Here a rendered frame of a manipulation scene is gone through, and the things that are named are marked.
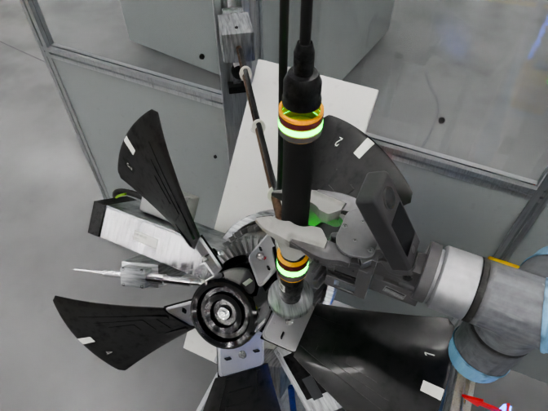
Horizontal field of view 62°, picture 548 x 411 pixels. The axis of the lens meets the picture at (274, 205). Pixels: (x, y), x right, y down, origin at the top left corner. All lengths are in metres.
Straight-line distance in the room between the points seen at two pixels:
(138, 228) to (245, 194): 0.24
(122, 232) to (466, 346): 0.71
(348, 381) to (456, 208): 0.84
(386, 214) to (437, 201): 1.00
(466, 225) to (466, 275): 1.00
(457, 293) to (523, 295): 0.06
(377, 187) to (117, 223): 0.68
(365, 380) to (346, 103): 0.52
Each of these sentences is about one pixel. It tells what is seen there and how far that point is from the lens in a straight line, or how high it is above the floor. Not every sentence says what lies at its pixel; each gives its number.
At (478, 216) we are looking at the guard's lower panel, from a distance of 1.50.
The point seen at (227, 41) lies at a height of 1.37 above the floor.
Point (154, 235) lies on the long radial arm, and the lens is 0.99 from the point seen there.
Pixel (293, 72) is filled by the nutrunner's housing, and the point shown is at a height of 1.67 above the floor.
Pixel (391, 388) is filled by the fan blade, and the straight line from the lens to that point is 0.77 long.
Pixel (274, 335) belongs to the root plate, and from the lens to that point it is 0.79.
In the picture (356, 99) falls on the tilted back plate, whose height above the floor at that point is 1.34.
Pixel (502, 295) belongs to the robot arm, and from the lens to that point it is 0.54.
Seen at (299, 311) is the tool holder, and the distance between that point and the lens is 0.71.
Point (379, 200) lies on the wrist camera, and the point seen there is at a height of 1.55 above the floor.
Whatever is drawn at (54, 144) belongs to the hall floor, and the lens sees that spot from 3.13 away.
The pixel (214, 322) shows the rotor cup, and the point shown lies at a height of 1.21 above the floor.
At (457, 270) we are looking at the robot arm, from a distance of 0.53.
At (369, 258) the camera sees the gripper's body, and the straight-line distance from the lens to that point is 0.52.
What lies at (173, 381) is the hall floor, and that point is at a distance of 2.05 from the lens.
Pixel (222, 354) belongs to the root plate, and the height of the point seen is 1.13.
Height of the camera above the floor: 1.90
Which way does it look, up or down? 50 degrees down
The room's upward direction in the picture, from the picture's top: straight up
